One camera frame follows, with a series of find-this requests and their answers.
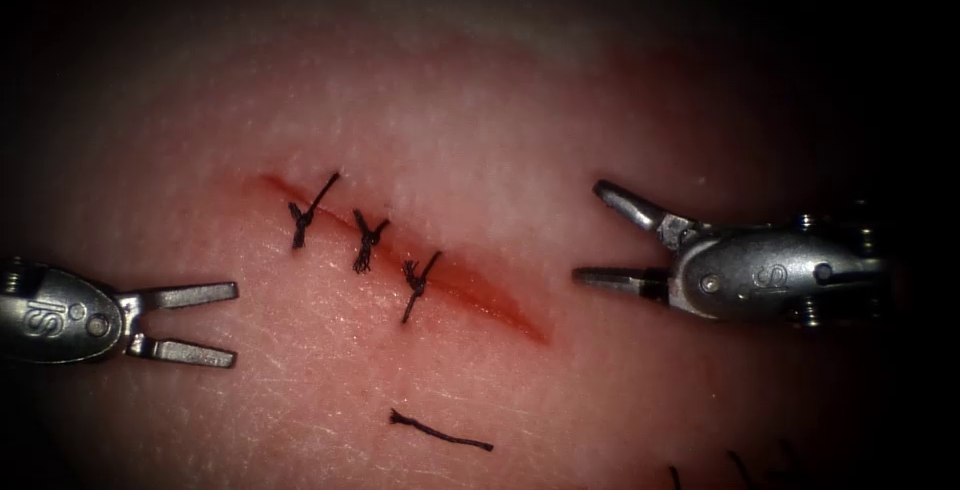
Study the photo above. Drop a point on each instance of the left arm needle driver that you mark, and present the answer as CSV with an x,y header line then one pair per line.
x,y
52,317

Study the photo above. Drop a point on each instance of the black stitching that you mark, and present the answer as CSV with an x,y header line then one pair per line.
x,y
674,479
367,239

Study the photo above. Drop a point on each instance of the left arm needle driver jaw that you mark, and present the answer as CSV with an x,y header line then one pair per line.
x,y
187,296
187,353

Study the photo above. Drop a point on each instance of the tissue pad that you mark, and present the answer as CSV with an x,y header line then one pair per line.
x,y
480,137

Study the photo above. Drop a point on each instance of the right arm needle driver jaw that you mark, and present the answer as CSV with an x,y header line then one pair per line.
x,y
622,280
637,209

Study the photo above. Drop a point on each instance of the short black thread piece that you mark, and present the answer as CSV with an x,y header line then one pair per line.
x,y
439,434

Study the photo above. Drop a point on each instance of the right arm needle driver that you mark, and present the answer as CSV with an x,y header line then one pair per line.
x,y
750,272

